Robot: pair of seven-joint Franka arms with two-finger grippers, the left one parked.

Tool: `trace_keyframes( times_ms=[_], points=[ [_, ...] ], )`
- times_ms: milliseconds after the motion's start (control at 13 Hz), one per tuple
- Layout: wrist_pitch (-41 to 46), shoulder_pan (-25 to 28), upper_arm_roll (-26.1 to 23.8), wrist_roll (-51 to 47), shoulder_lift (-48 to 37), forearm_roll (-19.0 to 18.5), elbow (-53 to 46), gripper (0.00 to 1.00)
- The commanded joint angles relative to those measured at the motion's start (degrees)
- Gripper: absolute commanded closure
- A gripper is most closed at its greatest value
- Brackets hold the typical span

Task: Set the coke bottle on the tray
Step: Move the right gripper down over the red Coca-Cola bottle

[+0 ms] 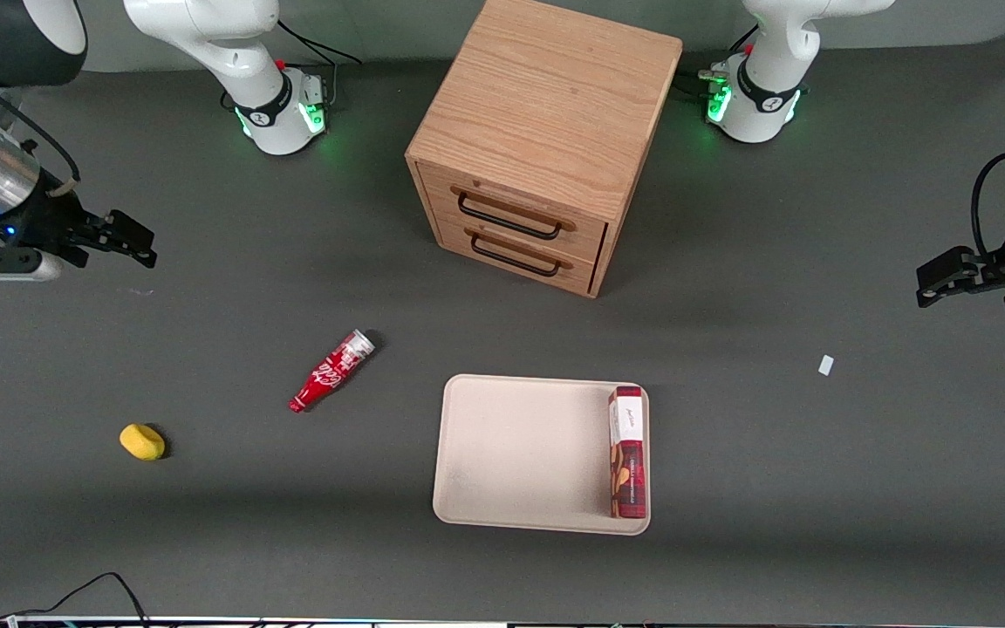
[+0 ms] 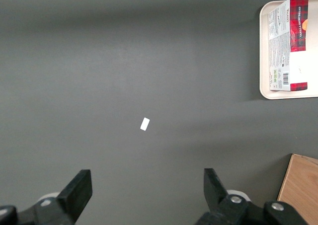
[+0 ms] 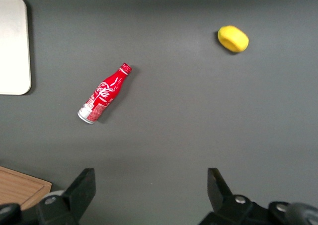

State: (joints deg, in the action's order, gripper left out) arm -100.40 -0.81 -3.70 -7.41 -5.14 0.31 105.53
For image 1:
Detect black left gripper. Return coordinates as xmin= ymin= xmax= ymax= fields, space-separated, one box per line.
xmin=916 ymin=229 xmax=1005 ymax=309

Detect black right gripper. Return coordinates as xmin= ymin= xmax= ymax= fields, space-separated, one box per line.
xmin=2 ymin=187 xmax=158 ymax=270

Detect red coke bottle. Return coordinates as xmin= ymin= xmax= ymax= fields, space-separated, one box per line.
xmin=287 ymin=329 xmax=377 ymax=414

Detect beige plastic tray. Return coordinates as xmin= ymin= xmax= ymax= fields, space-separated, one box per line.
xmin=431 ymin=373 xmax=652 ymax=536

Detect yellow lemon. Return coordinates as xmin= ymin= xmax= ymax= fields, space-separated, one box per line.
xmin=119 ymin=423 xmax=168 ymax=462

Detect red snack box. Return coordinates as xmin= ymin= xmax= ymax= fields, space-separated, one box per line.
xmin=606 ymin=385 xmax=650 ymax=521

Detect wooden drawer cabinet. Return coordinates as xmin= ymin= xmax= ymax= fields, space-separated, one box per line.
xmin=405 ymin=0 xmax=685 ymax=300

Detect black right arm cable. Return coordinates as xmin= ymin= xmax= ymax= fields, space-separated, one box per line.
xmin=0 ymin=54 xmax=82 ymax=195

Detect black right base cable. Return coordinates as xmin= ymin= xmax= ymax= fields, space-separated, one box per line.
xmin=276 ymin=17 xmax=363 ymax=107

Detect black base cable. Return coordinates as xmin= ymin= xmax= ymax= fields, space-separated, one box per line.
xmin=276 ymin=17 xmax=363 ymax=107
xmin=675 ymin=24 xmax=762 ymax=102

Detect black left base cable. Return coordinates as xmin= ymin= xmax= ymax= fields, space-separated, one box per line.
xmin=675 ymin=24 xmax=762 ymax=102

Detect black cable on table edge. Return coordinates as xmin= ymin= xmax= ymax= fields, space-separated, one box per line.
xmin=0 ymin=571 xmax=151 ymax=628

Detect wooden drawer with black handle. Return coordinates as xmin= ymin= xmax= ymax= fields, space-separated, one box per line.
xmin=433 ymin=212 xmax=605 ymax=297
xmin=417 ymin=161 xmax=610 ymax=264

